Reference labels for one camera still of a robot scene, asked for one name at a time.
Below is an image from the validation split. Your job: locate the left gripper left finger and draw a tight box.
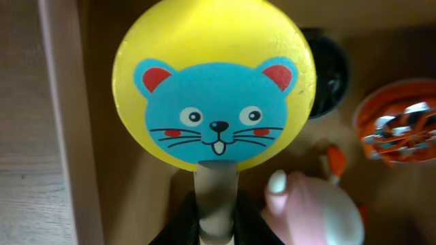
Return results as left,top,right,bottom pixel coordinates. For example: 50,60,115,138
149,192,200,245

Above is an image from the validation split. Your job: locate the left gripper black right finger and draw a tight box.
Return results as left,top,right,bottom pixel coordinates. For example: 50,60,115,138
234,192,283,245

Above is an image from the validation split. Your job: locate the pink pig toy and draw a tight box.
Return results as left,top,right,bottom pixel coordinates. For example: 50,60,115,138
261,144,371,245

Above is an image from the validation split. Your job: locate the white cardboard box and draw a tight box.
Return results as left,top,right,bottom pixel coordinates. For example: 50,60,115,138
39,0,435,244

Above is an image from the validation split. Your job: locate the yellow rattle drum toy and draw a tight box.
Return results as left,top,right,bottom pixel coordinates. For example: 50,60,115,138
111,0,317,245

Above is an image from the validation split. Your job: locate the orange round toy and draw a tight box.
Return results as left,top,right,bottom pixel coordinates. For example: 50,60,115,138
353,78,435,167

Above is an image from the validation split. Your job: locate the black round cap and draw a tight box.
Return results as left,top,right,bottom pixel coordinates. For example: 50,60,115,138
302,28,350,120

